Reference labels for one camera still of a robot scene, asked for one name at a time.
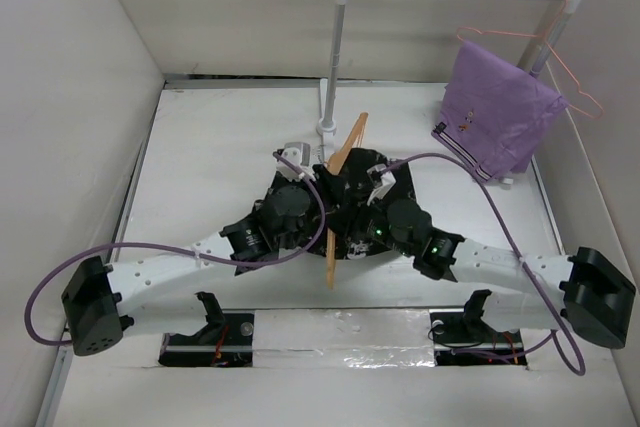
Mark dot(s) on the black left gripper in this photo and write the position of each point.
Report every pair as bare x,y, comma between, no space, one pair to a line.
331,185

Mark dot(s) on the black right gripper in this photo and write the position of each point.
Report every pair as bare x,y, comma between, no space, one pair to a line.
368,210

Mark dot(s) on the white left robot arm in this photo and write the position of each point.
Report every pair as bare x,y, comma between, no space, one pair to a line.
104,302

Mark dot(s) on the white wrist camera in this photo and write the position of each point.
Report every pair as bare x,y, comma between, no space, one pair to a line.
382,180
293,162

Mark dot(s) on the purple garment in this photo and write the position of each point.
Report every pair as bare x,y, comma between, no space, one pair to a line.
494,115

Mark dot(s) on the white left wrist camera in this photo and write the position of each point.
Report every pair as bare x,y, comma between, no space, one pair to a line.
293,162

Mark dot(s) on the wooden hanger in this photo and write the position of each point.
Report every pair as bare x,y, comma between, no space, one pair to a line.
334,166

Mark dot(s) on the black white patterned trousers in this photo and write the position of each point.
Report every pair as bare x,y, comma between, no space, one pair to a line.
358,188

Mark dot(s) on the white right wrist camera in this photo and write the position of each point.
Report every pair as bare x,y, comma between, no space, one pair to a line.
382,180

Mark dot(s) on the silver tape strip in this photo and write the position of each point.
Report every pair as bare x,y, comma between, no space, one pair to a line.
344,338

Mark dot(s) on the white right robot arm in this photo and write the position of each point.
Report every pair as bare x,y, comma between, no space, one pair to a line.
584,291

